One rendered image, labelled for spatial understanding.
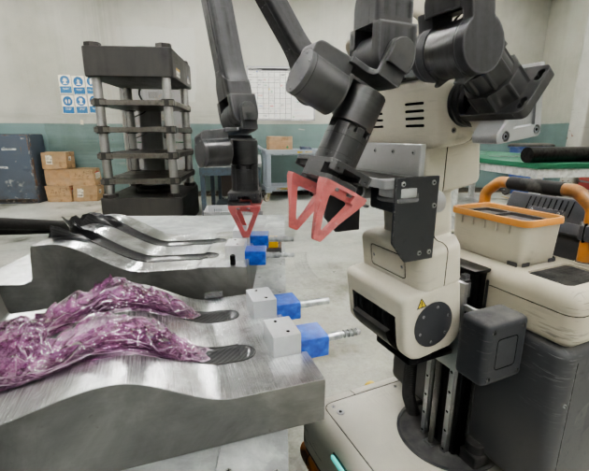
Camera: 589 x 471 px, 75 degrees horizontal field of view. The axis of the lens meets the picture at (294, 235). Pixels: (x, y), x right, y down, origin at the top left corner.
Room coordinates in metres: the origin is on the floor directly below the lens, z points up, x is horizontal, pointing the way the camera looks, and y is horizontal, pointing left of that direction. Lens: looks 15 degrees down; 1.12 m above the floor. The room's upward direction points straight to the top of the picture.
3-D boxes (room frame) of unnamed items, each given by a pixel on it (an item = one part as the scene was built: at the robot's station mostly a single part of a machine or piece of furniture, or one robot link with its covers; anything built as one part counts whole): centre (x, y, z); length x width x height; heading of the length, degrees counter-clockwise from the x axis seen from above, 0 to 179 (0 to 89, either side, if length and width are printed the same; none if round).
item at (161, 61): (5.19, 1.85, 1.03); 1.54 x 0.94 x 2.06; 5
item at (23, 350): (0.43, 0.24, 0.90); 0.26 x 0.18 x 0.08; 109
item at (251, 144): (0.82, 0.11, 1.08); 0.07 x 0.06 x 0.07; 126
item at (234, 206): (0.81, 0.10, 0.95); 0.07 x 0.07 x 0.09; 2
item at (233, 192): (0.83, 0.11, 1.02); 0.10 x 0.07 x 0.07; 2
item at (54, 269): (0.77, 0.34, 0.87); 0.50 x 0.26 x 0.14; 92
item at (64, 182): (6.64, 3.78, 0.42); 0.86 x 0.33 x 0.83; 95
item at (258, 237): (0.83, 0.07, 0.89); 0.13 x 0.05 x 0.05; 91
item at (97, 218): (0.76, 0.32, 0.92); 0.35 x 0.16 x 0.09; 92
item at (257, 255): (0.72, 0.07, 0.89); 0.13 x 0.05 x 0.05; 91
